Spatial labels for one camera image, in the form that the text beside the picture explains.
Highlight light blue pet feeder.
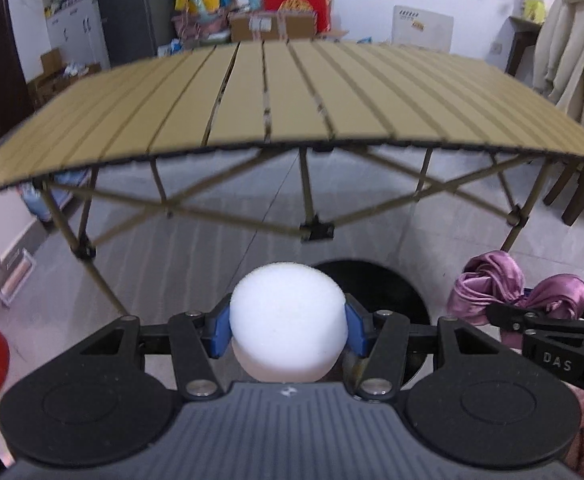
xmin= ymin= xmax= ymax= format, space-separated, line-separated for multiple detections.
xmin=19 ymin=172 xmax=92 ymax=223

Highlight dark wooden chair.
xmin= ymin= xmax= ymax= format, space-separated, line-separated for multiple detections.
xmin=542 ymin=157 xmax=584 ymax=228

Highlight red gift box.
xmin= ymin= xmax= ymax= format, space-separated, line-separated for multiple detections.
xmin=262 ymin=0 xmax=331 ymax=36

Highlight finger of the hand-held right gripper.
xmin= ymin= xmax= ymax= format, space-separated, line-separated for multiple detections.
xmin=486 ymin=304 xmax=584 ymax=336

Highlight open cardboard boxes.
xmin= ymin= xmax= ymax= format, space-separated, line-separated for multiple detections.
xmin=26 ymin=49 xmax=103 ymax=106

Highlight pink storage basket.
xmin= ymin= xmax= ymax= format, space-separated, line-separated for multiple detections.
xmin=172 ymin=10 xmax=230 ymax=43

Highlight yellow vase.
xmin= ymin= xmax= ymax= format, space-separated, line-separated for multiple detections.
xmin=522 ymin=0 xmax=547 ymax=23

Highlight white foam cylinder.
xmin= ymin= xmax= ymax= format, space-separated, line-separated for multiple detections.
xmin=229 ymin=261 xmax=349 ymax=382

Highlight dark wooden table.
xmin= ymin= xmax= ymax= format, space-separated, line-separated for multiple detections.
xmin=504 ymin=15 xmax=543 ymax=76

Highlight tan folding camping table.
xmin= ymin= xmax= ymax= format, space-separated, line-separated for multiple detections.
xmin=0 ymin=40 xmax=584 ymax=318

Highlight white kitchen cabinet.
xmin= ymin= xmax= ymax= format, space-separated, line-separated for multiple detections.
xmin=39 ymin=0 xmax=110 ymax=68

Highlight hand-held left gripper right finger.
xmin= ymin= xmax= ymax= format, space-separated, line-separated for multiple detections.
xmin=344 ymin=294 xmax=503 ymax=402

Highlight taped cardboard box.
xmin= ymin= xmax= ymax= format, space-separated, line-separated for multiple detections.
xmin=228 ymin=10 xmax=319 ymax=43

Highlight white wall panel heater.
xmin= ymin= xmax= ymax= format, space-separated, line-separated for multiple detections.
xmin=391 ymin=5 xmax=455 ymax=53

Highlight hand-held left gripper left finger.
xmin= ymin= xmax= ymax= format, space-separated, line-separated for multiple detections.
xmin=79 ymin=294 xmax=233 ymax=402

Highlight dark grey refrigerator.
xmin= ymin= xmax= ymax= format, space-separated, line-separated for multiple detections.
xmin=94 ymin=0 xmax=185 ymax=68

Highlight cream hooded jacket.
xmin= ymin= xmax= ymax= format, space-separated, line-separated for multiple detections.
xmin=532 ymin=0 xmax=584 ymax=133

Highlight purple satin pouch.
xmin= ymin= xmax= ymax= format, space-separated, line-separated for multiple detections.
xmin=447 ymin=250 xmax=584 ymax=327

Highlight black trash bin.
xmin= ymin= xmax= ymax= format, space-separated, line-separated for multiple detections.
xmin=312 ymin=259 xmax=437 ymax=392

